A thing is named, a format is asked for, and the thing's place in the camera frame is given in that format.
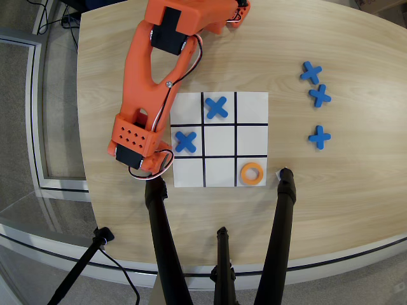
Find thin black stand pole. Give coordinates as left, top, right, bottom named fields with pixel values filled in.
left=46, top=226, right=116, bottom=305

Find black stand cable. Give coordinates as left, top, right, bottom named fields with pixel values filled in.
left=97, top=246, right=141, bottom=305

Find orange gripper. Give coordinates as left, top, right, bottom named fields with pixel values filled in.
left=107, top=140, right=174, bottom=175

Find blue foam cross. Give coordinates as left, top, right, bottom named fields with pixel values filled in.
left=204, top=95, right=230, bottom=120
left=307, top=125, right=332, bottom=151
left=308, top=84, right=333, bottom=109
left=174, top=130, right=198, bottom=154
left=300, top=61, right=323, bottom=85

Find short black tripod leg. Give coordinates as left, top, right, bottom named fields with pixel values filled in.
left=209, top=226, right=238, bottom=305

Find orange foam ring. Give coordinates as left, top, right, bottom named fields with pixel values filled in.
left=240, top=161, right=265, bottom=187

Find white servo cable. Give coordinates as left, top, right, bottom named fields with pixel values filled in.
left=128, top=33, right=204, bottom=182

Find white tic-tac-toe board sheet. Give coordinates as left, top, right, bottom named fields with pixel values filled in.
left=170, top=91, right=270, bottom=188

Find metal framed glass panel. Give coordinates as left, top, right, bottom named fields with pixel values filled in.
left=0, top=27, right=90, bottom=195

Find black floor cables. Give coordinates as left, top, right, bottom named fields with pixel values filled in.
left=31, top=0, right=81, bottom=53

